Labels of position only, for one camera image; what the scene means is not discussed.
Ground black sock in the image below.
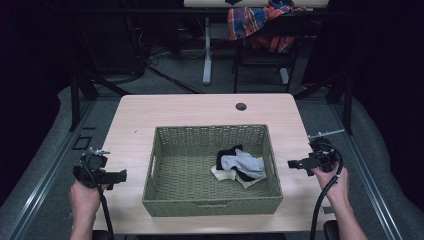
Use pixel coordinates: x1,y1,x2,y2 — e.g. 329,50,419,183
215,144,257,183

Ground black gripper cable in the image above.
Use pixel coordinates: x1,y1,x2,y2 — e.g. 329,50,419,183
309,141,345,240
79,159,115,240

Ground green woven basket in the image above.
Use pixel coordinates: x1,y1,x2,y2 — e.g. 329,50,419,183
141,124,285,218

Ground person's left hand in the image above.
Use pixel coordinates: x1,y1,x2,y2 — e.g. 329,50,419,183
68,179,111,218

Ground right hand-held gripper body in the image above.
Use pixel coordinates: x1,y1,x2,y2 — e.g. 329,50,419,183
307,129,346,174

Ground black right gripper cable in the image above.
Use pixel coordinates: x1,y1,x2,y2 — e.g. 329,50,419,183
309,141,345,240

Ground black seat armrest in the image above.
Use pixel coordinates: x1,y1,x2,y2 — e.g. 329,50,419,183
322,219,341,240

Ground black metal stand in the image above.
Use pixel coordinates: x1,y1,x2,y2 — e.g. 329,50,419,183
293,71,355,136
68,64,132,133

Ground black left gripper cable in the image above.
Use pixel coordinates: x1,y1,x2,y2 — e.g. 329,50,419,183
79,159,115,240

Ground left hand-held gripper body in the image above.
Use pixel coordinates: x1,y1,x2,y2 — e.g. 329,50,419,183
72,147,116,191

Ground grey sock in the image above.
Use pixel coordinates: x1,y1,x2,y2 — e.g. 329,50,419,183
220,148,266,180

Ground metal floor rail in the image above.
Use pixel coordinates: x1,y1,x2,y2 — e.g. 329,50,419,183
0,99,98,240
332,103,405,240

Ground cream sock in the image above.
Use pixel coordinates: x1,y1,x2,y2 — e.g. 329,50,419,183
210,165,238,182
234,170,268,190

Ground person's right hand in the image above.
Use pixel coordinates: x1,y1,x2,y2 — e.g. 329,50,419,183
311,165,351,208

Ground plaid shirt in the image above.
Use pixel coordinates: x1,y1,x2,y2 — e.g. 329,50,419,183
227,0,306,54

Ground black chair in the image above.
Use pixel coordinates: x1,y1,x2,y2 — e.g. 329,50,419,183
232,13,302,95

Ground black floor cables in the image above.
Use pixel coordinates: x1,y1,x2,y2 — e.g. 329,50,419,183
146,46,205,95

